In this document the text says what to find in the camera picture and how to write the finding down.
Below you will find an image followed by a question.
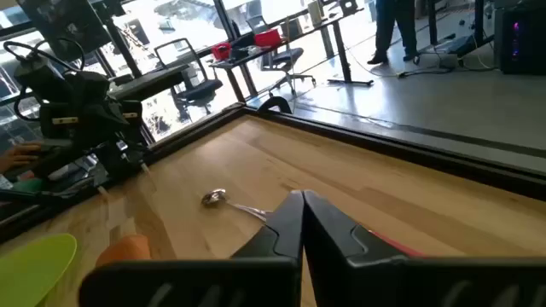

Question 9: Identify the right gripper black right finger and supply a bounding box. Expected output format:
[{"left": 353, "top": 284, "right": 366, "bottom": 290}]
[{"left": 303, "top": 189, "right": 546, "bottom": 307}]

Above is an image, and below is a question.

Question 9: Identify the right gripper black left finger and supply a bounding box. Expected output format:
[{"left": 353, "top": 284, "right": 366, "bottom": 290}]
[{"left": 78, "top": 189, "right": 305, "bottom": 307}]

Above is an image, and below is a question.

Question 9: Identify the person's hand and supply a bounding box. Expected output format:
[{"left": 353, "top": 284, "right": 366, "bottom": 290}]
[{"left": 0, "top": 142, "right": 43, "bottom": 173}]

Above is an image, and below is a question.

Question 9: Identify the black monitor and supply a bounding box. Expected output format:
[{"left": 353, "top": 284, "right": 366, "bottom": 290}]
[{"left": 16, "top": 0, "right": 113, "bottom": 63}]

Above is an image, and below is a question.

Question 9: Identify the black office chair with armrests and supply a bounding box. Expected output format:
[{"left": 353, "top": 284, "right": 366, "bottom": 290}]
[{"left": 153, "top": 37, "right": 224, "bottom": 116}]

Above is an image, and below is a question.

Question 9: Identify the orange cup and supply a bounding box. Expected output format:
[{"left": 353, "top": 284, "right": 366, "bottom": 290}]
[{"left": 95, "top": 234, "right": 152, "bottom": 269}]

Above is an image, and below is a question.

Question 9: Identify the red container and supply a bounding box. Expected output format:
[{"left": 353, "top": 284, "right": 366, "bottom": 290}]
[
  {"left": 211, "top": 42, "right": 233, "bottom": 61},
  {"left": 253, "top": 28, "right": 284, "bottom": 49}
]

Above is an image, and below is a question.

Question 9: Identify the lime green plate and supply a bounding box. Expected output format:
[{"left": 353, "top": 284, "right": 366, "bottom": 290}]
[{"left": 0, "top": 233, "right": 78, "bottom": 307}]

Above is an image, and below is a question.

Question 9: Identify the grey office chair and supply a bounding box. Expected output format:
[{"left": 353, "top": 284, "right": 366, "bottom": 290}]
[{"left": 246, "top": 14, "right": 317, "bottom": 96}]

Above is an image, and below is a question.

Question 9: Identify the long black desk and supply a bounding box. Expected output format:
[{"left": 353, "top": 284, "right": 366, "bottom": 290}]
[{"left": 208, "top": 6, "right": 375, "bottom": 103}]

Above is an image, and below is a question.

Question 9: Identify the standing person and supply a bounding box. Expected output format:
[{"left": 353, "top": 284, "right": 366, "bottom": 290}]
[{"left": 367, "top": 0, "right": 422, "bottom": 66}]

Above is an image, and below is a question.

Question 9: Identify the black computer tower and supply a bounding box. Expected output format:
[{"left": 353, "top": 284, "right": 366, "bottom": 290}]
[{"left": 494, "top": 0, "right": 546, "bottom": 76}]

